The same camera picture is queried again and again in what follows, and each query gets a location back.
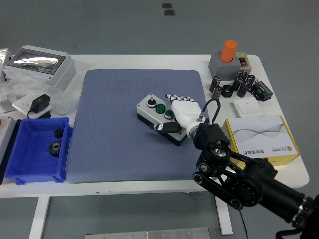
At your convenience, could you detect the white and yellow carton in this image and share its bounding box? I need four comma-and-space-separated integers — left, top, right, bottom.
221, 115, 301, 167

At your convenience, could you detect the white table leg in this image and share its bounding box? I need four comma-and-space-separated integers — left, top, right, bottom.
28, 196, 50, 239
214, 191, 234, 236

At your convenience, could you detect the blue-grey table mat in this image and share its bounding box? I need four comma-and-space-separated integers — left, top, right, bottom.
66, 69, 217, 184

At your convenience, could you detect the blue plastic bin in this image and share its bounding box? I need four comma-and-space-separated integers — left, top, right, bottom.
4, 117, 73, 185

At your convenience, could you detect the black module with green terminals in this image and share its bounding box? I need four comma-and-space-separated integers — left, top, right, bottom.
250, 81, 274, 102

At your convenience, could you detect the clear plastic bag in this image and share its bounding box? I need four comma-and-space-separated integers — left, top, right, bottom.
0, 74, 80, 117

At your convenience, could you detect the orange cylinder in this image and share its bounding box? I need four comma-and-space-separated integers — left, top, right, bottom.
220, 40, 238, 63

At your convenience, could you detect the grey enclosure with clear lid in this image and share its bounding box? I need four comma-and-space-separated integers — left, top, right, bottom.
2, 44, 77, 92

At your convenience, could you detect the black cable under table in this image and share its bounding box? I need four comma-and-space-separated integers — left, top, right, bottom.
238, 210, 249, 239

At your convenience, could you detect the grey push button control box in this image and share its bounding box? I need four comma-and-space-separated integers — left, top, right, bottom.
136, 93, 189, 147

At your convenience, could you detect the black power adapter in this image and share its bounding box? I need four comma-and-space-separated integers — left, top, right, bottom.
26, 94, 51, 119

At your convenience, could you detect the grey switch box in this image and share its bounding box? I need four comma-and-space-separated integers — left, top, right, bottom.
208, 51, 252, 82

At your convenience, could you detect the large black gear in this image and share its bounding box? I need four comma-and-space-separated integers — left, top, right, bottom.
47, 140, 62, 158

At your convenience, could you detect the white wall switch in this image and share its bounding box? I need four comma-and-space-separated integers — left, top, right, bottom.
233, 96, 265, 118

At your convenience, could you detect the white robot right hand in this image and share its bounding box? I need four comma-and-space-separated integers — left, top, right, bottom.
149, 94, 206, 137

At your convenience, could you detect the white socket panel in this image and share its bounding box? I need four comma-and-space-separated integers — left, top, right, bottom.
11, 95, 52, 118

